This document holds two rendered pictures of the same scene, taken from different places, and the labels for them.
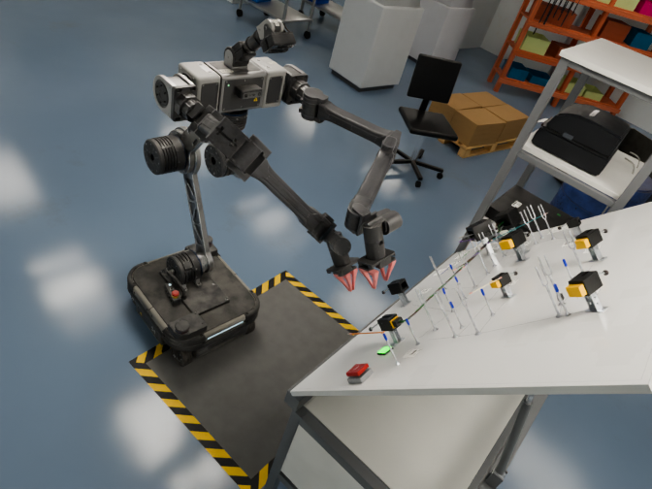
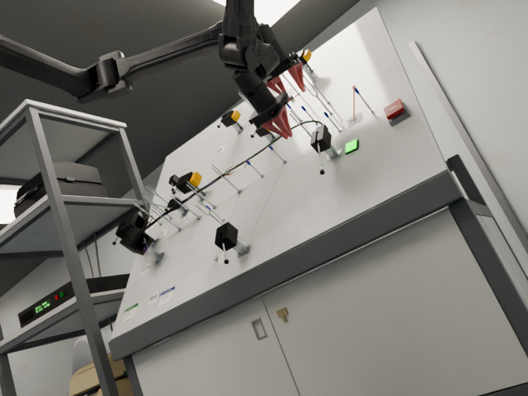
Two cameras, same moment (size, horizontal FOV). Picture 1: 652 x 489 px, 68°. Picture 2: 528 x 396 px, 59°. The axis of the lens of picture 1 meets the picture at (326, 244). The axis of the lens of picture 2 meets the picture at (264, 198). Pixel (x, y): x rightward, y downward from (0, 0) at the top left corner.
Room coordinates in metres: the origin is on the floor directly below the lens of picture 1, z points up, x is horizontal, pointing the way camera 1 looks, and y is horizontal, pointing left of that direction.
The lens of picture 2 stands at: (1.37, 0.97, 0.69)
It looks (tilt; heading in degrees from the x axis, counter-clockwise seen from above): 16 degrees up; 267
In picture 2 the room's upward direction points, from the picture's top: 23 degrees counter-clockwise
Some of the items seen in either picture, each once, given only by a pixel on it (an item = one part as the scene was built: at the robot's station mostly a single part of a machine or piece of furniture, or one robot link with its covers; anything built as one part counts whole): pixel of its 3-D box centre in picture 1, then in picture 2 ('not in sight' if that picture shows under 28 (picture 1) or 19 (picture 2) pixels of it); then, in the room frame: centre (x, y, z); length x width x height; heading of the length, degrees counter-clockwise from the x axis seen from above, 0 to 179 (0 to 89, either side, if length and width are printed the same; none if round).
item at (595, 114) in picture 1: (581, 134); (59, 192); (2.06, -0.88, 1.56); 0.30 x 0.23 x 0.19; 62
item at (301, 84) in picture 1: (301, 92); not in sight; (1.84, 0.28, 1.45); 0.09 x 0.08 x 0.12; 144
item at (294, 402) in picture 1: (390, 316); (253, 284); (1.42, -0.34, 0.83); 1.18 x 0.06 x 0.06; 150
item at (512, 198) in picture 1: (529, 216); (82, 299); (2.10, -0.90, 1.09); 0.35 x 0.33 x 0.07; 150
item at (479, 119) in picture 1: (475, 122); not in sight; (5.57, -1.24, 0.19); 1.12 x 0.80 x 0.39; 143
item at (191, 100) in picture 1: (189, 107); not in sight; (1.44, 0.57, 1.45); 0.09 x 0.08 x 0.12; 144
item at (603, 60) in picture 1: (527, 244); (96, 342); (2.12, -0.98, 0.92); 0.61 x 0.51 x 1.85; 150
